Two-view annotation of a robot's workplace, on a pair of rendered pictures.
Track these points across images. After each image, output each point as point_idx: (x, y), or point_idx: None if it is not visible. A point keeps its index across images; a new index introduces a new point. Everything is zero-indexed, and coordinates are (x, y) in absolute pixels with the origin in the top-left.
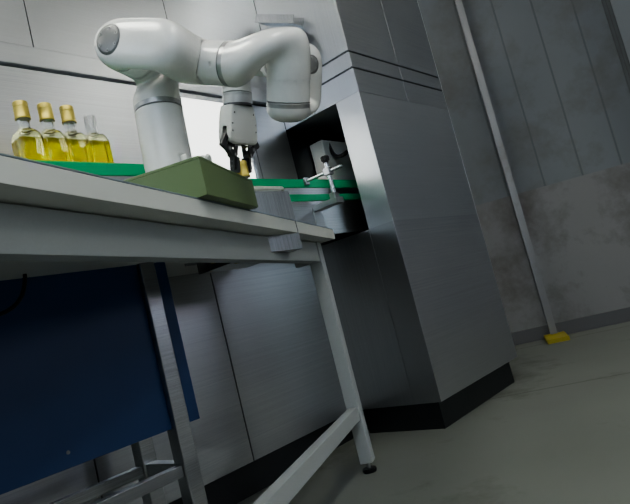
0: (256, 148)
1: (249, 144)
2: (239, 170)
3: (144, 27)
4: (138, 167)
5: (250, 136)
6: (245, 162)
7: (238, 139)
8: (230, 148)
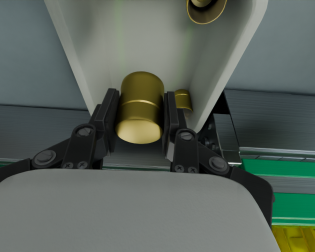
0: (15, 167)
1: (85, 169)
2: (171, 92)
3: None
4: (303, 210)
5: (60, 215)
6: (135, 108)
7: (194, 189)
8: (219, 160)
